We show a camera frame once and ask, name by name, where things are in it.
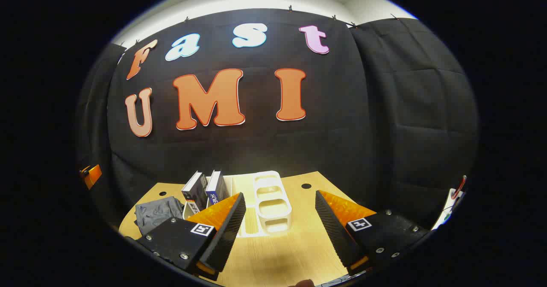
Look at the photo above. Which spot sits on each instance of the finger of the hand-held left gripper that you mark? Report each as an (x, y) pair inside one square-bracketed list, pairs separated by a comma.
[(93, 176)]

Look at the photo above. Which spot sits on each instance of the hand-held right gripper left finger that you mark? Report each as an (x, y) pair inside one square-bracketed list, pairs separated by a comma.
[(228, 227)]

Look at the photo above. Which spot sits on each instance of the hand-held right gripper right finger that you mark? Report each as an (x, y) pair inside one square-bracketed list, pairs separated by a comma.
[(333, 227)]

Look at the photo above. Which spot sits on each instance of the blue cover book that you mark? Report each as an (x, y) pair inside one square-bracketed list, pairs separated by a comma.
[(215, 186)]

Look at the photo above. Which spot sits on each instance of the white bookshelf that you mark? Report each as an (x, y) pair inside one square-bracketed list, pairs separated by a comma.
[(269, 206)]

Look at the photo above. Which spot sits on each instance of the grey schoolbag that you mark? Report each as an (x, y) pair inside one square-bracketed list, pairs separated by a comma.
[(158, 212)]

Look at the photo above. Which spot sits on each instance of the white side table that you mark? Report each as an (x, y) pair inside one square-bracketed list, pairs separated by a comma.
[(444, 212)]

